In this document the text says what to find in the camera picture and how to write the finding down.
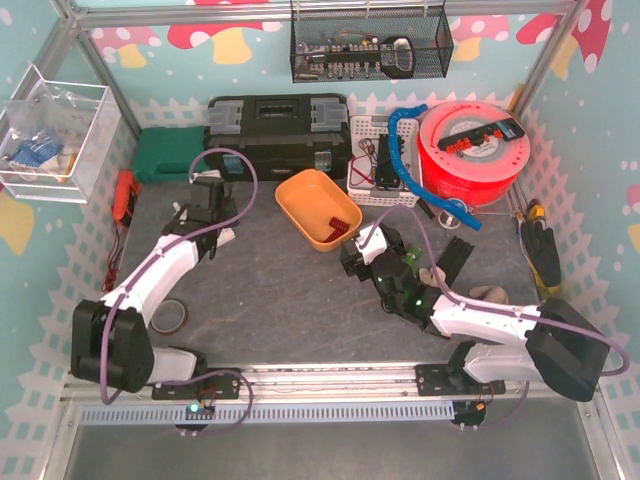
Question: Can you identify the aluminium front rail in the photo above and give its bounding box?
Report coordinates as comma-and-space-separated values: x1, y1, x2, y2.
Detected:
62, 362, 506, 401

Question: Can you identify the black metal bracket plate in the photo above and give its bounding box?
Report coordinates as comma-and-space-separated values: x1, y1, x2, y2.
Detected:
374, 134, 401, 190

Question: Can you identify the blue corrugated hose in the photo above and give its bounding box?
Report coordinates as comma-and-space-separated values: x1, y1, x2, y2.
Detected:
387, 103, 485, 231

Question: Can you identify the green tool case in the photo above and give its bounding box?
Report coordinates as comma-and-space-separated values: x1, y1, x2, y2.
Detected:
131, 126, 205, 184

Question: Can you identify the blue white glove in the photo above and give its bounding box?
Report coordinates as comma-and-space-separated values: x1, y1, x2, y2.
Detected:
9, 132, 64, 170

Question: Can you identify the black toolbox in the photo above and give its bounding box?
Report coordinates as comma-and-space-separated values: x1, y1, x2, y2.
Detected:
203, 93, 352, 181

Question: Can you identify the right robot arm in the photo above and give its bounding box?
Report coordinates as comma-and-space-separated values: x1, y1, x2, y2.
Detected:
340, 224, 610, 402

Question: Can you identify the orange filament spool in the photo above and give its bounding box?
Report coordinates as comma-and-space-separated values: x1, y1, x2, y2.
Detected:
417, 101, 531, 207

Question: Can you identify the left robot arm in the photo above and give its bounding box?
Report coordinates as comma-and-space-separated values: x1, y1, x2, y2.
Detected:
70, 175, 237, 393

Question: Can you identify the orange plastic bin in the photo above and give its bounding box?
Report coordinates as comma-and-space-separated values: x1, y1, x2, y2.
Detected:
275, 169, 363, 253

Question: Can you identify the white perforated basket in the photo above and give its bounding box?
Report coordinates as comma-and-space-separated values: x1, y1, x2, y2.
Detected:
347, 115, 423, 207

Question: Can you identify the black wire mesh basket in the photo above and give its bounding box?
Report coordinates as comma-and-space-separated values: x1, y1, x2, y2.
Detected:
289, 5, 454, 83

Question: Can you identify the black yellow work glove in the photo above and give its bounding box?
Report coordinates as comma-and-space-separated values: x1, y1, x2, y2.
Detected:
520, 220, 562, 300

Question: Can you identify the orange multimeter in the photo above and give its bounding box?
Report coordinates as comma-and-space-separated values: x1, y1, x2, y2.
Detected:
112, 170, 140, 228

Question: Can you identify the black ribbed block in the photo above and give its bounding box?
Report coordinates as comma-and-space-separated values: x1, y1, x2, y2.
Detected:
436, 236, 474, 287

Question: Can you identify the black terminal strip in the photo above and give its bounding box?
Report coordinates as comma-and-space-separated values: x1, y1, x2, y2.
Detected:
437, 118, 525, 154

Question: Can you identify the beige work glove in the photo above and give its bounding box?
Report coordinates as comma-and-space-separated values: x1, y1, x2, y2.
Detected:
418, 267, 509, 305

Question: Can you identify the red test lead wire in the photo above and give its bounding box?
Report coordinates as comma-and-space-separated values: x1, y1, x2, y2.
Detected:
351, 155, 377, 190

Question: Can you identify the clear acrylic box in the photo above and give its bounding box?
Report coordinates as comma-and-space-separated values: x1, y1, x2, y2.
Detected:
1, 65, 121, 204

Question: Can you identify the white tape roll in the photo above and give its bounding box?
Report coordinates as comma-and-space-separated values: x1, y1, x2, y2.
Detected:
436, 210, 461, 230

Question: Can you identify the brown tape roll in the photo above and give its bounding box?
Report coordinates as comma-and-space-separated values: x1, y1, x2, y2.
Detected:
150, 299, 189, 336

